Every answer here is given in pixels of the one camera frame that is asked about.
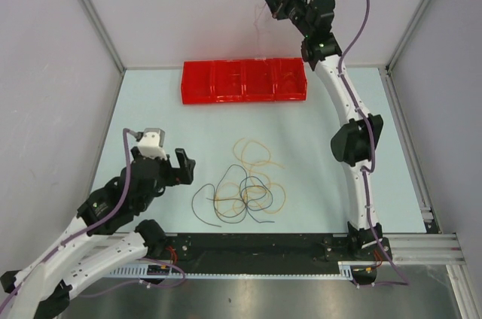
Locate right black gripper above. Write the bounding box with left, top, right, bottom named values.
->
left=262, top=0, right=313, bottom=38

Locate yellow thin wire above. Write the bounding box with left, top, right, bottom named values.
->
left=232, top=137, right=287, bottom=173
left=205, top=179, right=288, bottom=217

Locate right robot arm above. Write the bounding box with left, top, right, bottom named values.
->
left=265, top=0, right=390, bottom=260

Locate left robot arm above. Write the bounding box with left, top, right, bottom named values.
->
left=1, top=147, right=195, bottom=318

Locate red compartment bin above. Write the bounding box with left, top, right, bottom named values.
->
left=181, top=58, right=307, bottom=105

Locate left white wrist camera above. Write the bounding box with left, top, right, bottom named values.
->
left=137, top=128, right=167, bottom=160

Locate brown thin wire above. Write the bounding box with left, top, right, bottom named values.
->
left=191, top=163, right=249, bottom=228

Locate blue thin wire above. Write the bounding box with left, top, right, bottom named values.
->
left=240, top=174, right=276, bottom=224

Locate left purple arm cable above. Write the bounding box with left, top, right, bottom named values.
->
left=0, top=127, right=188, bottom=308

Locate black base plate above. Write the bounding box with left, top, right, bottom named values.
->
left=166, top=233, right=392, bottom=261

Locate right aluminium corner post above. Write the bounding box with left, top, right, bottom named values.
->
left=385, top=0, right=432, bottom=73

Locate aluminium corner post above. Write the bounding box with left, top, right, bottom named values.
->
left=385, top=0, right=432, bottom=73
left=78, top=0, right=126, bottom=75

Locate grey slotted cable duct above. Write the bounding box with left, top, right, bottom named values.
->
left=104, top=263, right=353, bottom=281

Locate left aluminium corner post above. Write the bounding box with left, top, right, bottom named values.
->
left=78, top=0, right=126, bottom=75

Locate aluminium frame rail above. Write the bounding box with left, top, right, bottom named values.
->
left=384, top=234, right=464, bottom=265

